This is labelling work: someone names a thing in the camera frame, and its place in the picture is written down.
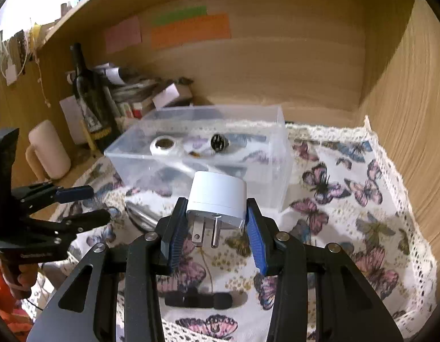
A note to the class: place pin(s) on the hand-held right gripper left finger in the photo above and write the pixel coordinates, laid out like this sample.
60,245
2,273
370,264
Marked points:
177,237

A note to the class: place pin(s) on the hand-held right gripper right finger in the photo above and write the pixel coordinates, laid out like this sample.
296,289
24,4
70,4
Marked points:
257,244

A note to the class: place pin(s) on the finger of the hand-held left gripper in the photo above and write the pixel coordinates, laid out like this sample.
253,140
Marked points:
75,193
88,219

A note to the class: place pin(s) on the white plug adapter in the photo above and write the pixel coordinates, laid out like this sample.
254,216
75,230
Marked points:
217,192

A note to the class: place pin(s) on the clear plastic box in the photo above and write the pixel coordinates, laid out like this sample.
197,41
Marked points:
248,181

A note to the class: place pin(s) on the person's left hand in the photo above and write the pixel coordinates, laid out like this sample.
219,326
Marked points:
26,278

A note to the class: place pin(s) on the silver metal object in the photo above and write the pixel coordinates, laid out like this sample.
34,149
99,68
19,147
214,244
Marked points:
141,217

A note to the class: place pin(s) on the cream mug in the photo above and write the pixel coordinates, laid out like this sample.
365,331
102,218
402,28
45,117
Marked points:
49,149

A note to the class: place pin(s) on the black oblong object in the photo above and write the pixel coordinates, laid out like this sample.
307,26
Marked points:
198,300

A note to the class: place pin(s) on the white paper sheet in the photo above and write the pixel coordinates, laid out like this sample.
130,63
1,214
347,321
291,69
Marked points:
72,114

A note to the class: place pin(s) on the small brown piece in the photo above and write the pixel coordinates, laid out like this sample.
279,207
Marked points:
195,155

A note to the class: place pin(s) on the dark wine bottle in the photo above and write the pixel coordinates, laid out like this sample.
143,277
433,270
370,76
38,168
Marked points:
88,92

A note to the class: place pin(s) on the black round connector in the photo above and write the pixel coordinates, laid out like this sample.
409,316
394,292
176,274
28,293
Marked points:
218,142

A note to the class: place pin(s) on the pile of papers and booklets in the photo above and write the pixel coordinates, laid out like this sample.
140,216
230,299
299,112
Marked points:
131,91

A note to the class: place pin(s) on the butterfly print tablecloth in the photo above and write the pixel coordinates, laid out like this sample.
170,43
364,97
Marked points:
348,171

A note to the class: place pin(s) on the small white carton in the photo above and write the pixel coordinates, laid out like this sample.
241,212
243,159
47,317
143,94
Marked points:
168,96

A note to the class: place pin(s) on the pink paper note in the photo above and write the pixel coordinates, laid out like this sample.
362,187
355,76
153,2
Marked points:
123,35

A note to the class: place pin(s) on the wooden shelf unit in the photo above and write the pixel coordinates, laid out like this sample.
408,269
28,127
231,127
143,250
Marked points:
276,64

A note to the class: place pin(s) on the orange paper note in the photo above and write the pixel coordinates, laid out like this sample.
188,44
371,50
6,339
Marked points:
191,32

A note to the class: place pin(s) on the green paper note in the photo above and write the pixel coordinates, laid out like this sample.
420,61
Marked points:
179,15

